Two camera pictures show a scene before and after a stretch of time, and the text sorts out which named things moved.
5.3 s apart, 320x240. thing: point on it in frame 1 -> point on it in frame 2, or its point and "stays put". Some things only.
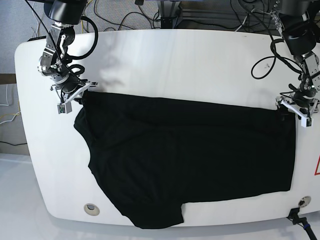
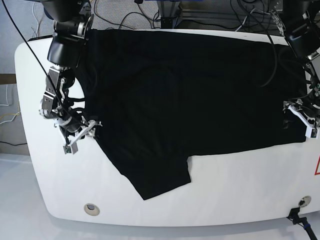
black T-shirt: x=156 y=154 -> x=155 y=98
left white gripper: x=70 y=96 -> x=89 y=130
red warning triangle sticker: x=316 y=172 stays put
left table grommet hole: x=92 y=209 stays put
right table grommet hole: x=304 y=201 stays put
